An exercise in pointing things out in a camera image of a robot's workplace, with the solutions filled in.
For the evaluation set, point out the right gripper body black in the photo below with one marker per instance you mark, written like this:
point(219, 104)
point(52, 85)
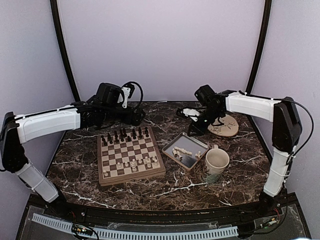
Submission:
point(211, 117)

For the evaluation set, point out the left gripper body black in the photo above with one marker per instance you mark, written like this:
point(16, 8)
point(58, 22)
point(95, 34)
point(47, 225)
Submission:
point(110, 114)

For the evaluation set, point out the white chess piece tall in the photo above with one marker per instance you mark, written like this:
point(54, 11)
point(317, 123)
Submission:
point(133, 165)

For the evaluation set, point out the white chess piece corner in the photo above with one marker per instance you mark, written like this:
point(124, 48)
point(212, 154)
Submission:
point(105, 173)

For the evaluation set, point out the white chess piece pair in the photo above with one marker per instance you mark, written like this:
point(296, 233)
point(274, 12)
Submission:
point(146, 160)

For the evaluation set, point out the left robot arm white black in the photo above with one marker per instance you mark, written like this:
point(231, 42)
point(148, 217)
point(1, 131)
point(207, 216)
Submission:
point(17, 130)

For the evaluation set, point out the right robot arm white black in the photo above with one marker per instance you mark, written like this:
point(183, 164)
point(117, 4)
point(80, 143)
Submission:
point(282, 113)

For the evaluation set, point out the dark chess piece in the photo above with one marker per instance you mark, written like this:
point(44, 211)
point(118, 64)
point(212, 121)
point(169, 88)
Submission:
point(140, 133)
point(123, 134)
point(104, 140)
point(134, 134)
point(146, 130)
point(109, 138)
point(116, 137)

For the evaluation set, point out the dark chess piece far left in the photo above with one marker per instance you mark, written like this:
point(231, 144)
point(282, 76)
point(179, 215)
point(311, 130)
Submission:
point(104, 140)

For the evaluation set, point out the wooden chess board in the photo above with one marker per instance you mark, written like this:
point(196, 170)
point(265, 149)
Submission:
point(124, 152)

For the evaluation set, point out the beige decorated ceramic plate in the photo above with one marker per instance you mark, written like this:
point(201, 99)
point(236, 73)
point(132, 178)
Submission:
point(224, 127)

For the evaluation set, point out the metal tray wood rim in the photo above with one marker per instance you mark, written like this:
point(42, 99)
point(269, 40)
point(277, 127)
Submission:
point(185, 150)

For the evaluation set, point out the ceramic mug shell print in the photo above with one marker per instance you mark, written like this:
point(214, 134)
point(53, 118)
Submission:
point(216, 161)

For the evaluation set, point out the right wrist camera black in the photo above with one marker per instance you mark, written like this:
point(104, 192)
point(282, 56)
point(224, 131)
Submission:
point(205, 94)

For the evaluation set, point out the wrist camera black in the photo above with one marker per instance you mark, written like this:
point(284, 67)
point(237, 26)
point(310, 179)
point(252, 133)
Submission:
point(205, 94)
point(108, 93)

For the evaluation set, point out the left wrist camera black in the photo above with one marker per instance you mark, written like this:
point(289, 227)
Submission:
point(108, 93)

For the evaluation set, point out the left black frame post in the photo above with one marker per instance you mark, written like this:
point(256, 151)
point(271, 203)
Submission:
point(63, 50)

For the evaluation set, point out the black frame post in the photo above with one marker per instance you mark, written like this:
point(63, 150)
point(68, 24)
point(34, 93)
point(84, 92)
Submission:
point(260, 46)
point(63, 50)

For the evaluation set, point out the black front rail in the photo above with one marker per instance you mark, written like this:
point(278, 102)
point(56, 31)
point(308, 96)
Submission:
point(164, 209)

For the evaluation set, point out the right black frame post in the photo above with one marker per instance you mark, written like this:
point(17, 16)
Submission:
point(260, 46)

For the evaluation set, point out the white slotted cable duct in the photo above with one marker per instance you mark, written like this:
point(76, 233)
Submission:
point(133, 232)

